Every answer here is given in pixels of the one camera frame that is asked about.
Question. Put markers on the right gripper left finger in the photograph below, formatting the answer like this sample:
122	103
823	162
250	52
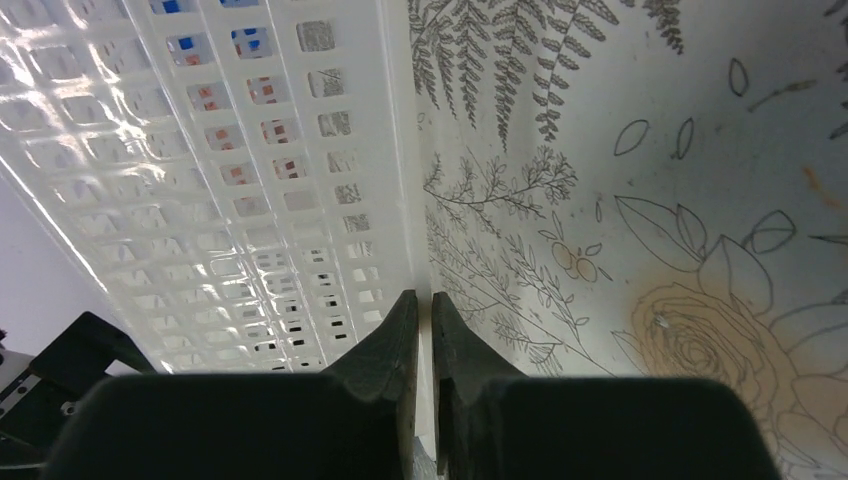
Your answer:
354	419

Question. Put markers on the blue divided plastic tray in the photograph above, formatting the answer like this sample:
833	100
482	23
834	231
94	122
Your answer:
202	31

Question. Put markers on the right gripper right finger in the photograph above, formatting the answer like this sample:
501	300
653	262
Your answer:
495	422

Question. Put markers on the pink plastic basket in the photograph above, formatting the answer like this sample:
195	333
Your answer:
264	90

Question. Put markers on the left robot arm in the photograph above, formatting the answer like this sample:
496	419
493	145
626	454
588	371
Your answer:
39	394

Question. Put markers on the floral table mat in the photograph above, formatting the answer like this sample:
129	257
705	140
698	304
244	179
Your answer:
653	188

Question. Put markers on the white plastic basket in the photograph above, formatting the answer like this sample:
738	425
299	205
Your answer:
99	137

